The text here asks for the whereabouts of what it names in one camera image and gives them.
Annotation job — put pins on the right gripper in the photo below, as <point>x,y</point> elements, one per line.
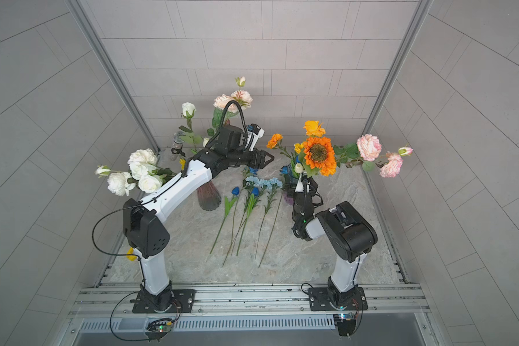
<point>314,193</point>

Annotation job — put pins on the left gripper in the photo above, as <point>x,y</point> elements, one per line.
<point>258,163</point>

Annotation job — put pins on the dark blue rose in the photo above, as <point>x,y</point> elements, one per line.
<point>242,198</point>

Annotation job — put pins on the light blue carnation stem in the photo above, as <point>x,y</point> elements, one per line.
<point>251,185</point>
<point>259,186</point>

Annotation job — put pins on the light blue carnation vase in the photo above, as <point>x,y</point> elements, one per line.
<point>274,184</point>

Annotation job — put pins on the dark red glass vase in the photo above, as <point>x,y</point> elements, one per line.
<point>209,198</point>

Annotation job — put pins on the pink roses stem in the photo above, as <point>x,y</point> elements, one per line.
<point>367,153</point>

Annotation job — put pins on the white rose bouquet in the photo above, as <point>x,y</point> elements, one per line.
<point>143,173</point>

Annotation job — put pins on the blue purple glass vase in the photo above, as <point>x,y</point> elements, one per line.
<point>288,197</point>

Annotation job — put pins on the dark blue rose vase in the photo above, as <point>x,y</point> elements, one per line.
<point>283,170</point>

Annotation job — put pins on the small blue tulip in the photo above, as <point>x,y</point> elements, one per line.
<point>228,206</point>

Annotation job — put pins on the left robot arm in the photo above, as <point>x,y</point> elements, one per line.
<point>232,145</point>

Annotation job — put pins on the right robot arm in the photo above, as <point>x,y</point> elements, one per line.
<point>350,235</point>

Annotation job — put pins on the white tulip right vase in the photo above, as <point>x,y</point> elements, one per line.
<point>298,168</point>

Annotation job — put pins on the orange carnation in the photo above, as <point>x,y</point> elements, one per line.
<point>275,143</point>

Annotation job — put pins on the yellow sunflower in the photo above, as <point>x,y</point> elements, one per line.
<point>298,148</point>

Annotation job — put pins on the orange gerbera flower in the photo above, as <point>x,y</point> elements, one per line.
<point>319,157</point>

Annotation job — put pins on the pink rose spray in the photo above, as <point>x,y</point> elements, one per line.
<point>242,97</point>

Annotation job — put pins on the orange rose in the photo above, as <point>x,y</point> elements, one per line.
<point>314,129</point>

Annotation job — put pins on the white rose bud stem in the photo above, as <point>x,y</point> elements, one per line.
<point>190,135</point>

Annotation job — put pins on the right circuit board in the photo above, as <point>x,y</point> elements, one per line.
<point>345,324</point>

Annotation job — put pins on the circuit board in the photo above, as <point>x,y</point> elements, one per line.
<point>345,324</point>
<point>157,329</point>

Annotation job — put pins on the yellow tag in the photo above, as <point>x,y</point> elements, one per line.
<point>131,255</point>

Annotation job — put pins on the left circuit board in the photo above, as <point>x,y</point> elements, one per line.
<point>157,329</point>

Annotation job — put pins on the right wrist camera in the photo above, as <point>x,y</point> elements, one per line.
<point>301,185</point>

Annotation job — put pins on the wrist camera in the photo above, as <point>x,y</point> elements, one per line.
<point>301,185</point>
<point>254,133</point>

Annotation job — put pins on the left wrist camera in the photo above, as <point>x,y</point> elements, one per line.
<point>254,133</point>

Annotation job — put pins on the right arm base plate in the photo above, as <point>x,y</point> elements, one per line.
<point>330,299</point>

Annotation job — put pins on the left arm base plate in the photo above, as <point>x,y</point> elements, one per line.
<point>170,301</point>

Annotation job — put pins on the aluminium rail frame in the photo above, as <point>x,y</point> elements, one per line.
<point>239,307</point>

